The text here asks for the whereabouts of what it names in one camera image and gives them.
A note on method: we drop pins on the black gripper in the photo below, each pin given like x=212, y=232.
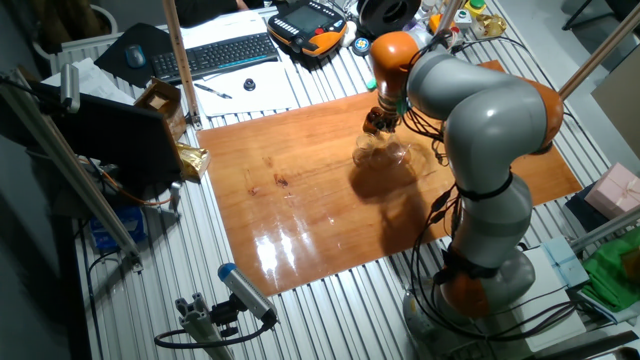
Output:
x=389, y=119

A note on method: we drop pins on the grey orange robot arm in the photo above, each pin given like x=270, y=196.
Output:
x=490, y=120

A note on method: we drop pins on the brown glass bottle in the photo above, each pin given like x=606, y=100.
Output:
x=370, y=126

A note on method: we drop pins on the small clear glass beaker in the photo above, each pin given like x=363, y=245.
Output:
x=365, y=151

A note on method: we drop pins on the tall clear glass beaker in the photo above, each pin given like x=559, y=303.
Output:
x=398, y=150

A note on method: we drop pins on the white egg shaped object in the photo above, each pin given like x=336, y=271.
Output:
x=347, y=34

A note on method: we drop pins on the black filament spool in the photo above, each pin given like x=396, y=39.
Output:
x=390, y=15

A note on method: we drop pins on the white printed paper sheet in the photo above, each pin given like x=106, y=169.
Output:
x=270, y=99

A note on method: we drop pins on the wooden board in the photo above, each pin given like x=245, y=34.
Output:
x=300, y=210

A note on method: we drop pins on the black orange teach pendant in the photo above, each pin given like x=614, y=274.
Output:
x=305, y=22

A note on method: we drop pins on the aluminium upright profile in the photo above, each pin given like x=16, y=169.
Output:
x=450, y=12

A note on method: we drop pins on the black bottle cap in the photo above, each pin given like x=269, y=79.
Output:
x=249, y=84

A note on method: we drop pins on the gold crumpled wrapper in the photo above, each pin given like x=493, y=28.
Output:
x=490, y=25

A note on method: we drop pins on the yellow box green button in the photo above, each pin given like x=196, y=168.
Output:
x=475, y=6

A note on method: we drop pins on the black pen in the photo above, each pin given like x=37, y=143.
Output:
x=212, y=91

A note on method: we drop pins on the black keyboard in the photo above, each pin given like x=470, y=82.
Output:
x=215, y=55

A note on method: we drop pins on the white paper stack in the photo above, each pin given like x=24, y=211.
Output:
x=220, y=27
x=90, y=80

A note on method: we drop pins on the gold foil bag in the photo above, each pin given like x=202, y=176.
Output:
x=194, y=160

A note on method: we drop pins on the person dark torso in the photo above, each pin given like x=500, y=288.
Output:
x=205, y=10

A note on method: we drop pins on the dark blue box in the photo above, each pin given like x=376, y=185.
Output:
x=585, y=210

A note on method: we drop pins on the brown cardboard box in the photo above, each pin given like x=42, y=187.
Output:
x=160, y=100

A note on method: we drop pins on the light blue box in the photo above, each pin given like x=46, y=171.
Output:
x=565, y=260

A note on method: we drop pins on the beige flat panel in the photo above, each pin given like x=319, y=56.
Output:
x=620, y=110

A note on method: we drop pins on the pink gift box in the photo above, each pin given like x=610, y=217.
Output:
x=615, y=192

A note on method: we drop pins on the aluminium horizontal profile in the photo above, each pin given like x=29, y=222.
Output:
x=605, y=227

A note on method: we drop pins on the black office chair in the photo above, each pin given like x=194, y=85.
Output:
x=600, y=10

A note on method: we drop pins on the black mouse pad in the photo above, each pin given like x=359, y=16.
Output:
x=145, y=35

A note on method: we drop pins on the grey blue computer mouse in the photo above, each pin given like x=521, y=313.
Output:
x=135, y=56

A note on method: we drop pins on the black monitor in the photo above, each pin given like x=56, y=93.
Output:
x=115, y=135

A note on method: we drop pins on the green cloth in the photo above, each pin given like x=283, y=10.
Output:
x=610, y=275

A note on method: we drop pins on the blue package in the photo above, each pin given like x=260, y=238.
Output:
x=117, y=227

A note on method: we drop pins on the white round bin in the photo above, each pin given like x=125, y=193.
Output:
x=105, y=15

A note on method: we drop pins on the tan upright frame post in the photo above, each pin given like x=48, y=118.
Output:
x=180, y=60

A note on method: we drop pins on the grey camera blue end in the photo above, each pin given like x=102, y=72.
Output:
x=245, y=290

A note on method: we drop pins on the tan slanted frame post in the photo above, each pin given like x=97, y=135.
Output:
x=600, y=50

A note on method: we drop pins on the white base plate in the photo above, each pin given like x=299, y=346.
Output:
x=550, y=310

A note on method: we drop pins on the aluminium camera mount profile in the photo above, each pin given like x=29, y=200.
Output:
x=197, y=325

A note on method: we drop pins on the grey cylindrical camera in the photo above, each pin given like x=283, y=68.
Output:
x=70, y=87

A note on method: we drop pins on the aluminium diagonal frame profile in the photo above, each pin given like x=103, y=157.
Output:
x=65, y=165

